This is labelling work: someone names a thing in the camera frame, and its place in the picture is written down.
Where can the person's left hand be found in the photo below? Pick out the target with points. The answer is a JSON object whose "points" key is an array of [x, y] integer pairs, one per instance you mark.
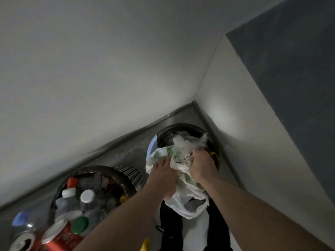
{"points": [[163, 180]]}

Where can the person's right hand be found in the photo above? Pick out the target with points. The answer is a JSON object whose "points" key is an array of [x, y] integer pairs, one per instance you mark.
{"points": [[204, 167]]}

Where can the person's left fingers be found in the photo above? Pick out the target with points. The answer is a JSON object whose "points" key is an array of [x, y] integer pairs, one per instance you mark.
{"points": [[161, 162]]}

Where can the person's right fingers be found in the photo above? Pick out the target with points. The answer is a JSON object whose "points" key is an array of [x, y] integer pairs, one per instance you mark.
{"points": [[199, 153]]}

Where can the white plastic bag green print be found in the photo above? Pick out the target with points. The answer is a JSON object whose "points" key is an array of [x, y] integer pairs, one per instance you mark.
{"points": [[185, 192]]}

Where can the person's left forearm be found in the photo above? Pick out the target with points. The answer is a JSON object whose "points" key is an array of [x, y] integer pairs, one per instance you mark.
{"points": [[125, 222]]}

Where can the person's right forearm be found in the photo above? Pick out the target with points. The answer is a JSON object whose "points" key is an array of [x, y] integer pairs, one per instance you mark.
{"points": [[251, 219]]}

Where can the yellow packaging waste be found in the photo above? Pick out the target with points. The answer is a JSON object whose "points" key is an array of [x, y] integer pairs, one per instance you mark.
{"points": [[215, 158]]}

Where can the blue round waste bin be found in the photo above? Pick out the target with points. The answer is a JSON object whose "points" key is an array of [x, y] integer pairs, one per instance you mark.
{"points": [[151, 147]]}

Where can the white perforated waste basket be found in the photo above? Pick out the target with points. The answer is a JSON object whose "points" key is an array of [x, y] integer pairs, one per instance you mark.
{"points": [[130, 175]]}

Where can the yellow bottle cap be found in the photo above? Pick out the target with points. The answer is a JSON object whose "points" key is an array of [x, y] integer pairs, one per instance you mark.
{"points": [[123, 199]]}

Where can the person's black trousers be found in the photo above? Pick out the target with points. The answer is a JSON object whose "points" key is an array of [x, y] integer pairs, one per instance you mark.
{"points": [[170, 230]]}

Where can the clear bottle white cap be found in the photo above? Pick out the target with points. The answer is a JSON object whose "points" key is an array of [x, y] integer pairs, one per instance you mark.
{"points": [[66, 202], [89, 197]]}

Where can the yellow object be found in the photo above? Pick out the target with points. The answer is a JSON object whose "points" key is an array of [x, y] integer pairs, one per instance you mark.
{"points": [[145, 245]]}

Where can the bottle with red cap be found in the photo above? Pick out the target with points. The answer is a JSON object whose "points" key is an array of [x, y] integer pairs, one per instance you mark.
{"points": [[72, 182]]}

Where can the clear bottle green cap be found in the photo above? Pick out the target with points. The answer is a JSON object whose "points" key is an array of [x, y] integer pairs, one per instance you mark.
{"points": [[81, 225]]}

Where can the red drink can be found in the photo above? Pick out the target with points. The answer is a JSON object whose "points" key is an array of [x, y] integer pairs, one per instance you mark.
{"points": [[61, 236], [25, 244]]}

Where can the clear bottle blue cap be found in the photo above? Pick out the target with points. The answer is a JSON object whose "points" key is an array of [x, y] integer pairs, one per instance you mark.
{"points": [[23, 219]]}

